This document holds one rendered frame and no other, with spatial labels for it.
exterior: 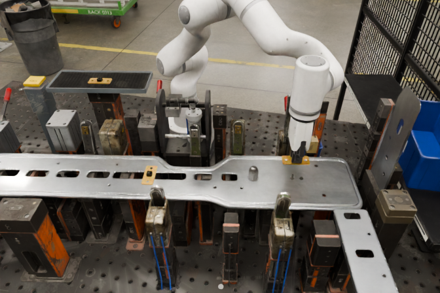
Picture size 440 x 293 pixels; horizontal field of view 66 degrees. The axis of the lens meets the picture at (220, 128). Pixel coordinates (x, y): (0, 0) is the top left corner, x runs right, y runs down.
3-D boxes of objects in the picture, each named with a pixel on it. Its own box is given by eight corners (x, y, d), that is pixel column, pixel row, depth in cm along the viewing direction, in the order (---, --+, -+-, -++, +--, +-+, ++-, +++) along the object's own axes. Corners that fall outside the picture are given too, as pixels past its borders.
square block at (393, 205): (357, 278, 114) (389, 210, 92) (351, 256, 121) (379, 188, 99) (381, 278, 114) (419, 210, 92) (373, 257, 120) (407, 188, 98)
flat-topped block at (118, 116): (110, 172, 154) (85, 88, 127) (114, 161, 160) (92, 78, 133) (131, 173, 154) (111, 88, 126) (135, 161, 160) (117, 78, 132)
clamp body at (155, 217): (152, 291, 112) (135, 227, 90) (158, 257, 121) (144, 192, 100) (179, 292, 111) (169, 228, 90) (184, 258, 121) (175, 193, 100)
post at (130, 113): (139, 191, 145) (122, 116, 121) (142, 182, 149) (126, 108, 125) (151, 191, 145) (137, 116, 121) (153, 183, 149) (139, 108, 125)
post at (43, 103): (56, 171, 155) (21, 89, 128) (63, 160, 161) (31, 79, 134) (73, 172, 155) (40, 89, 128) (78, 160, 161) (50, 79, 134)
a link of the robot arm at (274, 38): (276, 13, 104) (335, 91, 97) (236, 25, 97) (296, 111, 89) (290, -10, 96) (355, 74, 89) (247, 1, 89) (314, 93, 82)
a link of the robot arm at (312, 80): (306, 91, 97) (283, 103, 93) (313, 49, 89) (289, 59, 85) (330, 104, 92) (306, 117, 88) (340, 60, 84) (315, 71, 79)
